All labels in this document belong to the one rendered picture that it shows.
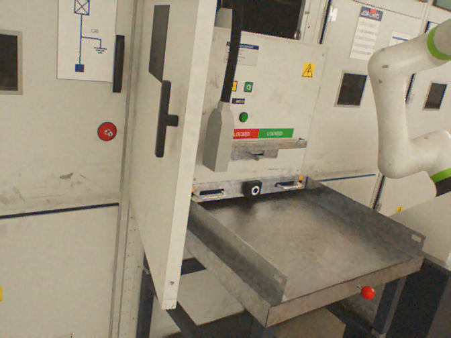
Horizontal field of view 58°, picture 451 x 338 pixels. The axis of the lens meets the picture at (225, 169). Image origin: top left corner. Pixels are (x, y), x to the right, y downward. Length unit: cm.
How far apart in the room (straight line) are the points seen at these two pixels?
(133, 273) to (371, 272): 84
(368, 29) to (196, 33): 129
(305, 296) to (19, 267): 85
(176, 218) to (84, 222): 64
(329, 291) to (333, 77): 100
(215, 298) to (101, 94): 104
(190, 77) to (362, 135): 146
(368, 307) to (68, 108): 115
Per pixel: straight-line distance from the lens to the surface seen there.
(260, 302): 95
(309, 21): 168
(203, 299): 184
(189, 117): 71
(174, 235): 79
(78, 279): 148
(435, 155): 172
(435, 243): 164
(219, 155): 115
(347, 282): 111
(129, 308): 167
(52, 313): 153
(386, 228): 140
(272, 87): 135
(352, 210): 147
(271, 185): 147
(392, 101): 153
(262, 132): 137
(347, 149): 201
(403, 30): 212
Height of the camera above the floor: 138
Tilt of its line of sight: 18 degrees down
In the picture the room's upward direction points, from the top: 9 degrees clockwise
